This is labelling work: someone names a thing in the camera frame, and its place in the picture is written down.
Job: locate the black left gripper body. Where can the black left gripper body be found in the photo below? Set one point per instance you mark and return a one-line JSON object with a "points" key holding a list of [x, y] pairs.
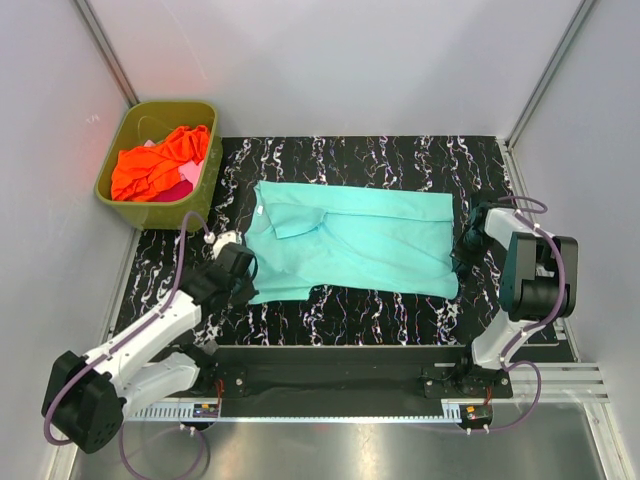
{"points": [[243, 290]]}

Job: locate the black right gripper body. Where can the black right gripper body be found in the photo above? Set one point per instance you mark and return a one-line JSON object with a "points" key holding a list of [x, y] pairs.
{"points": [[470, 249]]}

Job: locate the turquoise t-shirt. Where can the turquoise t-shirt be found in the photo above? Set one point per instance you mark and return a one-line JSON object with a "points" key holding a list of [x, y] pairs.
{"points": [[308, 235]]}

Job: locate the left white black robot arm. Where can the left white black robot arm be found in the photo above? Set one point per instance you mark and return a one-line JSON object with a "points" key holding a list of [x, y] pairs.
{"points": [[88, 397]]}

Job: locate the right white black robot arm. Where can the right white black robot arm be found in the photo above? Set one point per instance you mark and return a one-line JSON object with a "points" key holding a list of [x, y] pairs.
{"points": [[538, 283]]}

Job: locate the black marble pattern mat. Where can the black marble pattern mat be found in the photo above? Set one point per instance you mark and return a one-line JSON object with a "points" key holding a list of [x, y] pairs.
{"points": [[458, 165]]}

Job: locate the magenta t-shirt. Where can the magenta t-shirt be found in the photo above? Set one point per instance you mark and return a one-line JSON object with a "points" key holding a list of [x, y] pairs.
{"points": [[177, 192]]}

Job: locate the light pink t-shirt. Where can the light pink t-shirt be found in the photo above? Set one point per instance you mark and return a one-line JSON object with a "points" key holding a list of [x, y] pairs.
{"points": [[181, 160]]}

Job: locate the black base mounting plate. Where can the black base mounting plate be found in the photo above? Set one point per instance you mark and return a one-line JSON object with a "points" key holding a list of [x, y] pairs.
{"points": [[362, 376]]}

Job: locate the orange t-shirt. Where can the orange t-shirt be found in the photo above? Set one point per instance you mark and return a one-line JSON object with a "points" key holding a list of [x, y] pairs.
{"points": [[129, 180]]}

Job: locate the olive green plastic bin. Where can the olive green plastic bin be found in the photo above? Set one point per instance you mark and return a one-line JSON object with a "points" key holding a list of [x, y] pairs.
{"points": [[154, 121]]}

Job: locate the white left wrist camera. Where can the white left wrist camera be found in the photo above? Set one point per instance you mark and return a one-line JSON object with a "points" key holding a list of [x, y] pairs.
{"points": [[218, 242]]}

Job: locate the slotted aluminium rail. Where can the slotted aluminium rail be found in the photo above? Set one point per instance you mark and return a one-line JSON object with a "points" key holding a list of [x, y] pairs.
{"points": [[236, 411]]}

